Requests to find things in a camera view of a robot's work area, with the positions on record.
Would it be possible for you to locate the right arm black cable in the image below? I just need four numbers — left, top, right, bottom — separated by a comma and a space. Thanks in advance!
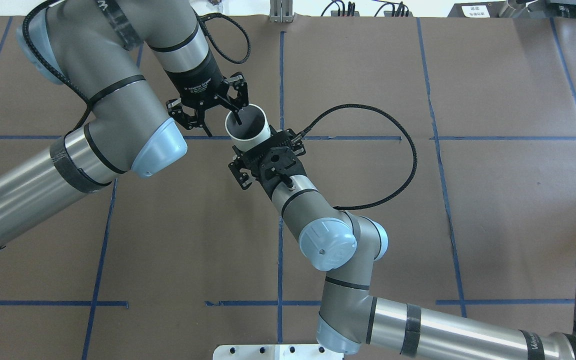
295, 104, 419, 211

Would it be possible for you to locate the white ceramic mug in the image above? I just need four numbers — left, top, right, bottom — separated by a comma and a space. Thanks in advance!
224, 104, 272, 153

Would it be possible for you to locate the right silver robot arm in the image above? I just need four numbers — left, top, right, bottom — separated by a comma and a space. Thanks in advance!
214, 135, 576, 344

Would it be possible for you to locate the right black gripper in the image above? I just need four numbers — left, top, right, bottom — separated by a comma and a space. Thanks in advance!
228, 129, 307, 197

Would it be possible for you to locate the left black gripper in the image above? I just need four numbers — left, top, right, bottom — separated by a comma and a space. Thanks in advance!
164, 50, 250, 138

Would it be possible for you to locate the white pedestal column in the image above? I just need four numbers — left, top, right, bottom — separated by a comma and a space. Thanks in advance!
212, 343, 345, 360

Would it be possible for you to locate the aluminium frame post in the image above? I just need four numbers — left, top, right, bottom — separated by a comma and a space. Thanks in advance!
269, 0, 294, 24

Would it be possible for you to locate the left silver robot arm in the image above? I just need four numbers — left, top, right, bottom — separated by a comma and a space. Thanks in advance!
0, 0, 250, 251

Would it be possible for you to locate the white label card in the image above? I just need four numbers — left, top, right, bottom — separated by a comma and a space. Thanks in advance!
461, 4, 491, 19

